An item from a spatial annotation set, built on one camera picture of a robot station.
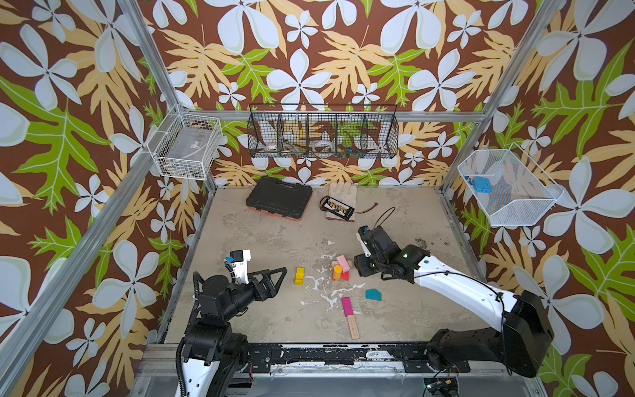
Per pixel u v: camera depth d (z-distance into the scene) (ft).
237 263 2.07
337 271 2.76
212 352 1.62
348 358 2.46
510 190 2.69
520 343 1.28
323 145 3.24
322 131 3.20
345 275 2.89
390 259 1.96
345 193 3.89
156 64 2.57
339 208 3.54
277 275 2.15
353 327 2.59
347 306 2.76
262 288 2.02
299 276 2.98
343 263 2.83
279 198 3.59
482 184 2.82
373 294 2.76
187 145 2.83
